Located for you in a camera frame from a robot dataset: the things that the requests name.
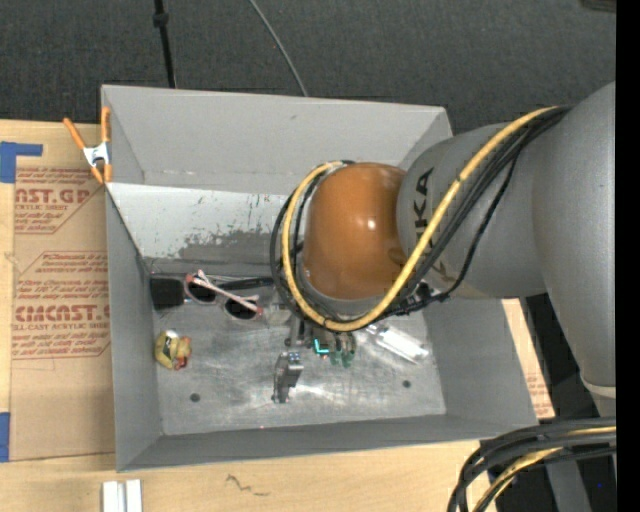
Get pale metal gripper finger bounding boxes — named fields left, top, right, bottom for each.
left=287, top=351, right=305, bottom=396
left=272, top=351, right=292, bottom=405

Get pink sunglasses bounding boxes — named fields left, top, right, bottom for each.
left=183, top=269, right=265, bottom=322

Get black pen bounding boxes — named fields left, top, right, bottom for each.
left=213, top=276, right=276, bottom=292

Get clear plastic bottle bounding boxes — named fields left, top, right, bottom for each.
left=363, top=323, right=431, bottom=366

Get yellow toy duck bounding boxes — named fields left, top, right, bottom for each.
left=153, top=329, right=194, bottom=372

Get black box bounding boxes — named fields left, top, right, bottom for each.
left=149, top=277, right=185, bottom=311

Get grey metal bin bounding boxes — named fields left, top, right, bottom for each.
left=99, top=83, right=541, bottom=473

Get brown cardboard board red print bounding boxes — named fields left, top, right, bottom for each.
left=0, top=118, right=557, bottom=463

